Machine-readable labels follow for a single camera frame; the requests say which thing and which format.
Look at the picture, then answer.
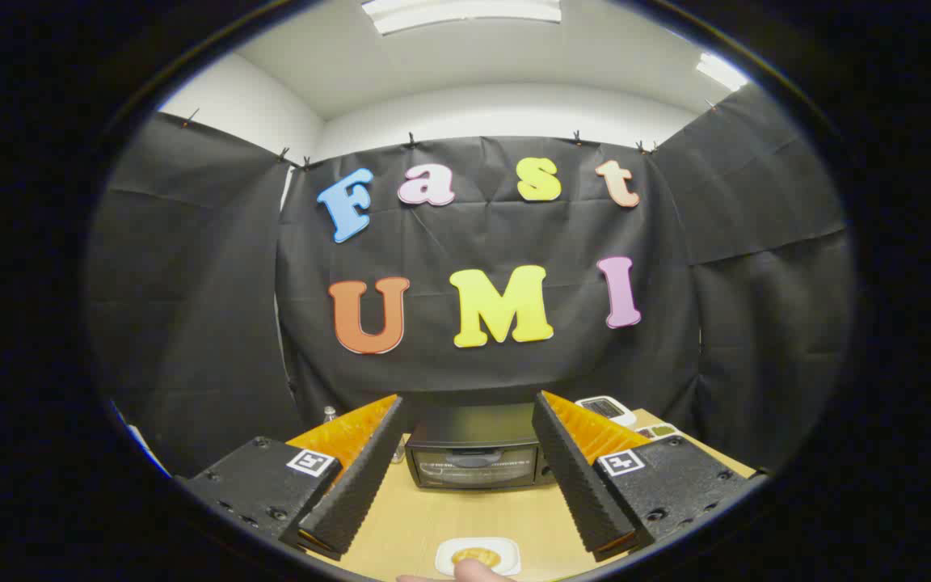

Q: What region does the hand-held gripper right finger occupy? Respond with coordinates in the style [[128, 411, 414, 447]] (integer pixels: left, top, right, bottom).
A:
[[532, 391, 767, 563]]

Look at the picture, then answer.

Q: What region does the black toaster oven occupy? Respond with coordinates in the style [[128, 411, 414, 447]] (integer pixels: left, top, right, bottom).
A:
[[405, 403, 557, 491]]

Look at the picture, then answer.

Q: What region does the small ceiling light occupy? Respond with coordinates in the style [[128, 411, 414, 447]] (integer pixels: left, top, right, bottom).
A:
[[696, 53, 749, 91]]

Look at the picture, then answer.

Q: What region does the white toaster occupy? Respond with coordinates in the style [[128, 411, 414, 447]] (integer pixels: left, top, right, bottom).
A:
[[575, 395, 638, 428]]

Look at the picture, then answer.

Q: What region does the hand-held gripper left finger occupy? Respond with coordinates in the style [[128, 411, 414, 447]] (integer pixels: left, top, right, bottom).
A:
[[177, 394, 404, 562]]

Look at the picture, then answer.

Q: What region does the white plate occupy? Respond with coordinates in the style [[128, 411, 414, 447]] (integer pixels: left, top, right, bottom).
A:
[[435, 538, 521, 576]]

